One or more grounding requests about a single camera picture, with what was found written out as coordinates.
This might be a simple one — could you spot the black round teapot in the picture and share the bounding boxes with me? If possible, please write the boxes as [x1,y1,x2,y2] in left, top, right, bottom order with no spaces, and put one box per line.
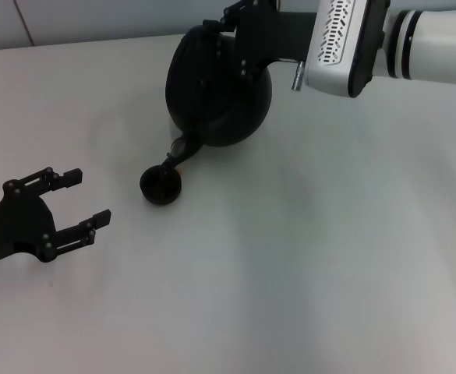
[161,23,274,173]

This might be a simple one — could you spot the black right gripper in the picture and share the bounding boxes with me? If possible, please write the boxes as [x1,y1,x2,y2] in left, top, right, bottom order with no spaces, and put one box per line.
[202,0,318,84]

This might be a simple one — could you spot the small dark teacup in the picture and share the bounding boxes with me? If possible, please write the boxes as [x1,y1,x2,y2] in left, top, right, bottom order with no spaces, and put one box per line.
[139,164,183,206]

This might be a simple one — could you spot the right gripper connector cable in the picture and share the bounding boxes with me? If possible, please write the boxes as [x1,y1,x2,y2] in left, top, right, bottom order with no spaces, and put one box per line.
[290,60,307,92]

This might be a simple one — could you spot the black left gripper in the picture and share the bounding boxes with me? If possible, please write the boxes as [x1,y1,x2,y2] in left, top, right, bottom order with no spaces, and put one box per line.
[0,167,113,270]

